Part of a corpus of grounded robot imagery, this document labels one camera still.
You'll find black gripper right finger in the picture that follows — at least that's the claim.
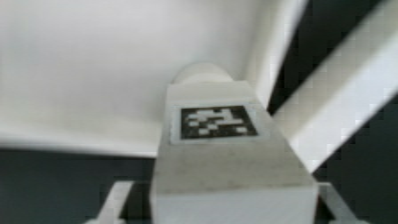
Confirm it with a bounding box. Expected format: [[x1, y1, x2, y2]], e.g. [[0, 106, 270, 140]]
[[318, 182, 372, 224]]

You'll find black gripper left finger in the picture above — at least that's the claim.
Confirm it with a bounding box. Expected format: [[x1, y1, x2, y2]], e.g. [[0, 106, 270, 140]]
[[87, 181, 151, 224]]

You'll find white table leg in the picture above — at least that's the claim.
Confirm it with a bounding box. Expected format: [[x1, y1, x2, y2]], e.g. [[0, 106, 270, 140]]
[[150, 63, 318, 224]]

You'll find white square tabletop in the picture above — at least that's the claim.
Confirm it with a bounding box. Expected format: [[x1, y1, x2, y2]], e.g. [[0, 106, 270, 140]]
[[0, 0, 309, 157]]

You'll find white U-shaped obstacle fence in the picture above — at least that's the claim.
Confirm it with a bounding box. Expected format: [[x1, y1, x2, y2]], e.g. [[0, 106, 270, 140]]
[[274, 0, 398, 170]]

